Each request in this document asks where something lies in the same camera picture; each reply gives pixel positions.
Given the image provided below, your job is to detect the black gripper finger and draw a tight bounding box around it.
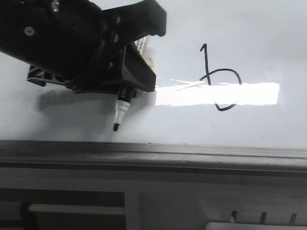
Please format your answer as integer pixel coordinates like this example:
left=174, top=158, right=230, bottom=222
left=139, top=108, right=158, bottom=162
left=102, top=0, right=167, bottom=47
left=120, top=43, right=156, bottom=92

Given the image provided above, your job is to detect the white whiteboard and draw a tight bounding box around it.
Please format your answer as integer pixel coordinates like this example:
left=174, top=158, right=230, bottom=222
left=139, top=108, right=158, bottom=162
left=0, top=0, right=307, bottom=149

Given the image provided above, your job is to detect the white black whiteboard marker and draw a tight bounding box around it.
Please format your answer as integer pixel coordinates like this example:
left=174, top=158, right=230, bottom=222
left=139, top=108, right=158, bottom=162
left=113, top=35, right=154, bottom=132

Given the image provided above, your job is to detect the grey whiteboard marker tray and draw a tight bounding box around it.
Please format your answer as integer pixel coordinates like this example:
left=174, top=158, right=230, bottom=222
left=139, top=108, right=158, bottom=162
left=0, top=140, right=307, bottom=177

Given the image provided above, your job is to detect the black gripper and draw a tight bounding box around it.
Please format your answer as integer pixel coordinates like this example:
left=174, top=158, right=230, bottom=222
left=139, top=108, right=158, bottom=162
left=0, top=0, right=127, bottom=94

